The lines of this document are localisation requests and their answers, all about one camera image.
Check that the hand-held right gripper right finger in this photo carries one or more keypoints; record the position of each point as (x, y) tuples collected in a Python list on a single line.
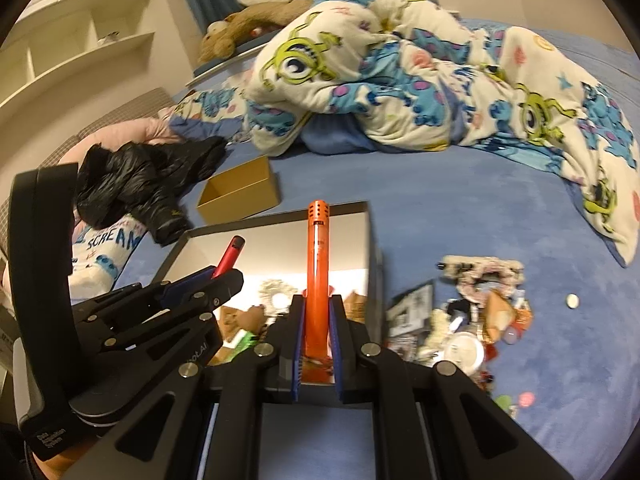
[(336, 345)]

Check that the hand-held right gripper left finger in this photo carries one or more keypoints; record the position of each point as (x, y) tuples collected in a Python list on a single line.
[(298, 345)]

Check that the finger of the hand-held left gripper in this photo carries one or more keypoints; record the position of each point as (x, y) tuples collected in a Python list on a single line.
[(150, 330), (192, 282)]

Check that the red lighter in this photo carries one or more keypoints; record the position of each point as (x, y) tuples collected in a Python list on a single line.
[(229, 255)]

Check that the orange lighter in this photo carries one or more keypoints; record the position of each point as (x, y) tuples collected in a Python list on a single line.
[(317, 260)]

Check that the large white cardboard box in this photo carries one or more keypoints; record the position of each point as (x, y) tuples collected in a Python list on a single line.
[(280, 250)]

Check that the brown triangular snack packet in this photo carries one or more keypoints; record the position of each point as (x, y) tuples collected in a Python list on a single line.
[(242, 322), (356, 306)]

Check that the white scrunchie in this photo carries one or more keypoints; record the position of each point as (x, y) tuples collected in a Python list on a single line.
[(275, 292)]

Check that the white printed pillow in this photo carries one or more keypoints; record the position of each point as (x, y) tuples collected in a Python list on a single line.
[(107, 255)]

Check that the black labelled packet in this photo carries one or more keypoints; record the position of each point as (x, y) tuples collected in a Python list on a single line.
[(410, 310)]

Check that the small gold cardboard box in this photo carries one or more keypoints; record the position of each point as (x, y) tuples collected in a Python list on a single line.
[(250, 195)]

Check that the cream lace scrunchie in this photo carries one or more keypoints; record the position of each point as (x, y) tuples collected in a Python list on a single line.
[(441, 322)]

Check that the black puffer jacket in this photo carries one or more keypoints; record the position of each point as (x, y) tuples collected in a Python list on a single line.
[(140, 180)]

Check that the white round compact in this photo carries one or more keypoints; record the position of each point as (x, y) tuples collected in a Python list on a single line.
[(462, 352)]

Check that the pink quilt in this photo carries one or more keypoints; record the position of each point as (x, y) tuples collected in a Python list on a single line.
[(135, 132)]

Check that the orange snack packet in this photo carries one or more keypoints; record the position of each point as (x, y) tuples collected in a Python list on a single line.
[(500, 315)]

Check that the grey checked headboard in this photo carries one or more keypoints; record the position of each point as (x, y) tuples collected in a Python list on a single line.
[(125, 110)]

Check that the beige crochet scrunchie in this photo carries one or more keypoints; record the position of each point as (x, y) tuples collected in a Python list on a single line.
[(500, 265)]

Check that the pink round token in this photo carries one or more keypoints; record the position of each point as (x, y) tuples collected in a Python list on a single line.
[(525, 400)]

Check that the white shelf unit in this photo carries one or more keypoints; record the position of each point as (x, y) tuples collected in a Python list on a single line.
[(75, 55)]

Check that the white round button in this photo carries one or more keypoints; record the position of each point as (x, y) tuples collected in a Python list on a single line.
[(572, 301)]

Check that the small grey object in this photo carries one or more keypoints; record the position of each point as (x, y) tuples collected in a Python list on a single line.
[(110, 37)]

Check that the brown plush toy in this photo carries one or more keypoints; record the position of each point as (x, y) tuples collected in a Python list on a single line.
[(260, 17)]

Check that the printed cartoon blanket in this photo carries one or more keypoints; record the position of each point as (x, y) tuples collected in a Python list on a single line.
[(380, 70)]

